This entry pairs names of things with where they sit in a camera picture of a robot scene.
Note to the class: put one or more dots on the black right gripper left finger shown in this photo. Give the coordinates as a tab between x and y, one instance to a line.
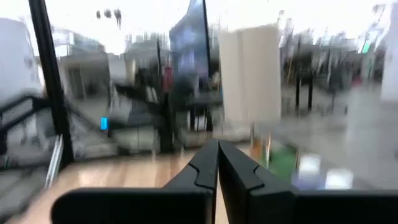
199	174

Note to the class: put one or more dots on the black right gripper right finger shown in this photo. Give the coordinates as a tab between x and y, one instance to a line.
242	186

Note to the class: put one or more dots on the paintbrush with orange bristles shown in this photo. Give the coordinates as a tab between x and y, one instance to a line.
257	149

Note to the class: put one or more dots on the large blue paint bottle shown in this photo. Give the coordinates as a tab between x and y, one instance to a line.
309	165

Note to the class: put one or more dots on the green plastic cup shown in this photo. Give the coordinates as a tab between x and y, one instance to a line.
283	165

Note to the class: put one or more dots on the white shade wooden base lamp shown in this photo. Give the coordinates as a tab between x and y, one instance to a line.
248	74

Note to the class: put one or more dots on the computer monitor blue screen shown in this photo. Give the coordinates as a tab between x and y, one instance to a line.
189	46

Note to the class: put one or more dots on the black vertical frame post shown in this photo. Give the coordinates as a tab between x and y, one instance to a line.
49	77

